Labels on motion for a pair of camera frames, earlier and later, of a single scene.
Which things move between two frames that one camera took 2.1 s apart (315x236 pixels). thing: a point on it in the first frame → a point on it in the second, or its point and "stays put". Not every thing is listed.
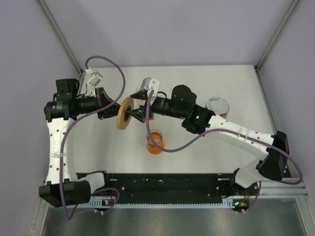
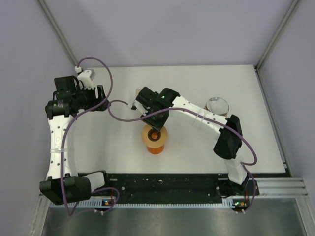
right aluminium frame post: [276, 34] stays put
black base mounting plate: [170, 187] stays put
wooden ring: [121, 124] → [145, 137]
